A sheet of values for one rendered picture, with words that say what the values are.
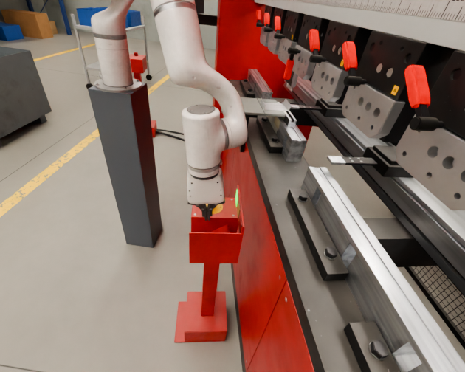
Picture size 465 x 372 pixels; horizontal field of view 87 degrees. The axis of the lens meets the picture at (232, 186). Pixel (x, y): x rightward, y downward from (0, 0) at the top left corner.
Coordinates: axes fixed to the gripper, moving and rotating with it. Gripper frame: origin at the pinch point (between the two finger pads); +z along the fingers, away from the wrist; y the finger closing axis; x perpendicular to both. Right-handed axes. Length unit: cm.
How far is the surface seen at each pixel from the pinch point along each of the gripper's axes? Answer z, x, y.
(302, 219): -3.4, 7.3, -26.3
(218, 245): 9.5, 4.8, -3.0
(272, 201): -1.0, -2.8, -20.2
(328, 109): -13, -47, -52
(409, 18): -49, 7, -35
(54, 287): 77, -25, 88
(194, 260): 16.5, 4.8, 4.8
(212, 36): 50, -780, -2
